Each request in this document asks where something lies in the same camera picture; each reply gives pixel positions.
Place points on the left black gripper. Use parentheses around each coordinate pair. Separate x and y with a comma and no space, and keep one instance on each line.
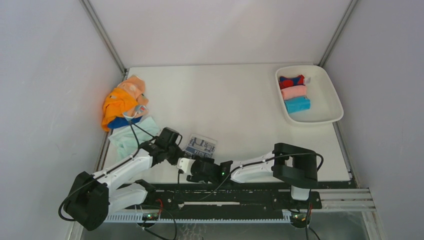
(179,153)

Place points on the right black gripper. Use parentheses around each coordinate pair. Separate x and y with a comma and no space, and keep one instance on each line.
(210,161)

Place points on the white blue patterned towel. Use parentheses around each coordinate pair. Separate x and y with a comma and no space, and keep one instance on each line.
(201,146)

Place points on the mint green towel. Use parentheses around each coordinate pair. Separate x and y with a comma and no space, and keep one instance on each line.
(125,139)

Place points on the bright blue towel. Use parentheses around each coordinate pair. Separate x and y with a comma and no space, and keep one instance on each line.
(297,104)

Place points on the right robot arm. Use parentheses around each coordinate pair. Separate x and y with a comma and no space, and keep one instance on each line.
(293,165)

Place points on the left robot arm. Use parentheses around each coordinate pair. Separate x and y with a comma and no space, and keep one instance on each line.
(94,196)

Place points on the dark blue towel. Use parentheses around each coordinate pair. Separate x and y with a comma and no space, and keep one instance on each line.
(119,122)

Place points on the orange towel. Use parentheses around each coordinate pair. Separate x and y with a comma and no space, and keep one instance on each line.
(127,100)

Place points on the white plastic tray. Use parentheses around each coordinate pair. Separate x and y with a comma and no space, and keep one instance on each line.
(325,105)

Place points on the pink rolled towel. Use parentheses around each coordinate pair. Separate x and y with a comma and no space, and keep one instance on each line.
(293,92)

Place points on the red blue rolled towel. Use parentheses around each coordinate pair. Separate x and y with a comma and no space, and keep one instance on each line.
(287,82)

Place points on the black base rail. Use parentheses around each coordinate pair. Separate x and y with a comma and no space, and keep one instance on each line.
(247,201)

